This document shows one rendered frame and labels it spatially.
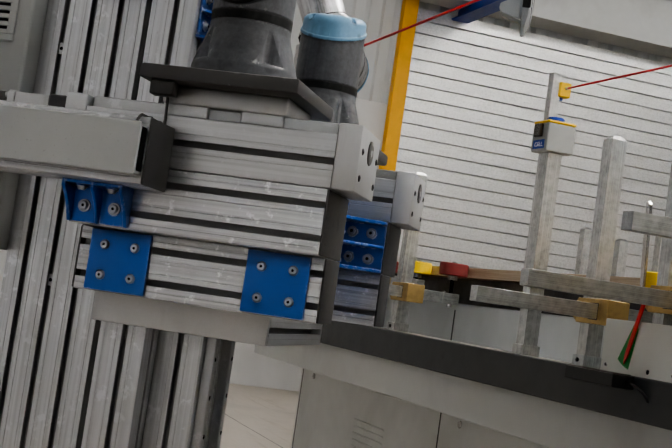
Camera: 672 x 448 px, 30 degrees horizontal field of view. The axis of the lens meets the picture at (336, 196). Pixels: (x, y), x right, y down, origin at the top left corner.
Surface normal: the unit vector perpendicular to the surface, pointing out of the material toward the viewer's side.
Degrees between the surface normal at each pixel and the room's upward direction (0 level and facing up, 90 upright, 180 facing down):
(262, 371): 90
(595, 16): 90
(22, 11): 90
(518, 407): 90
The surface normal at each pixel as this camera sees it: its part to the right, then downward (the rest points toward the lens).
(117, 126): -0.20, -0.11
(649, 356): -0.93, -0.16
